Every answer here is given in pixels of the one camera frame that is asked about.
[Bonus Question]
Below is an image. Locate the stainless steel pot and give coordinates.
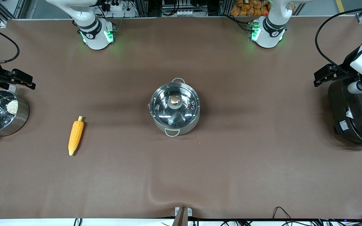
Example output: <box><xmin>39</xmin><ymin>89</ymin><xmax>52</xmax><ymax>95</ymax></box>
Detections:
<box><xmin>149</xmin><ymin>78</ymin><xmax>201</xmax><ymax>137</ymax></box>

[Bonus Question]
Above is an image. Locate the glass pot lid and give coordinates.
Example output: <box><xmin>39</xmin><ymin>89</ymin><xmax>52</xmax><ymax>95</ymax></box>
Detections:
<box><xmin>151</xmin><ymin>83</ymin><xmax>200</xmax><ymax>126</ymax></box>

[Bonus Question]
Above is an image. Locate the black rice cooker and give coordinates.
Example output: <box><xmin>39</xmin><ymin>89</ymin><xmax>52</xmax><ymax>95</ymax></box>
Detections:
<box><xmin>328</xmin><ymin>67</ymin><xmax>362</xmax><ymax>148</ymax></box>

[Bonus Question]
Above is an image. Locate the brown table mat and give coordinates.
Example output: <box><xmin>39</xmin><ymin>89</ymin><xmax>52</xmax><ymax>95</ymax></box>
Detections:
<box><xmin>0</xmin><ymin>16</ymin><xmax>362</xmax><ymax>219</ymax></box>

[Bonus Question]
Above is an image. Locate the white steamed bun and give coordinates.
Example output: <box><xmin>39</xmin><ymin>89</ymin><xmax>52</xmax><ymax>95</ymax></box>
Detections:
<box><xmin>6</xmin><ymin>100</ymin><xmax>19</xmax><ymax>115</ymax></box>

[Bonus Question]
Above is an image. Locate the black cable loop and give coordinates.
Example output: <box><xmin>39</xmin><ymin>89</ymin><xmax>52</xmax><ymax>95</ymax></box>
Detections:
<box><xmin>272</xmin><ymin>206</ymin><xmax>294</xmax><ymax>220</ymax></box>

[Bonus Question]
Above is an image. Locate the black left camera cable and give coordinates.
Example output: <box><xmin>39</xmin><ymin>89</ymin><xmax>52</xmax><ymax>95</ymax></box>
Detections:
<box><xmin>315</xmin><ymin>5</ymin><xmax>362</xmax><ymax>77</ymax></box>

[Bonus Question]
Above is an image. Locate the yellow corn cob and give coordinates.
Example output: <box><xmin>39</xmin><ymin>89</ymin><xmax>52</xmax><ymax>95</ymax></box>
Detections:
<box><xmin>68</xmin><ymin>116</ymin><xmax>84</xmax><ymax>156</ymax></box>

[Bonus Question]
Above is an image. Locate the camera stand pole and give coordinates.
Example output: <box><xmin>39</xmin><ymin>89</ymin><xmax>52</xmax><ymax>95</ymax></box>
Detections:
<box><xmin>172</xmin><ymin>207</ymin><xmax>188</xmax><ymax>226</ymax></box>

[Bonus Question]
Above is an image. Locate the steel steamer pot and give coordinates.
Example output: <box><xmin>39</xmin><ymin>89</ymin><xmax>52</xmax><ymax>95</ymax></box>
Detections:
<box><xmin>0</xmin><ymin>85</ymin><xmax>30</xmax><ymax>142</ymax></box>

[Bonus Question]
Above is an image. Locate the grey metal clamp bracket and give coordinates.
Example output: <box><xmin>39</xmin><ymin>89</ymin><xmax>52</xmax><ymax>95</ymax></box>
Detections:
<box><xmin>175</xmin><ymin>207</ymin><xmax>193</xmax><ymax>217</ymax></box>

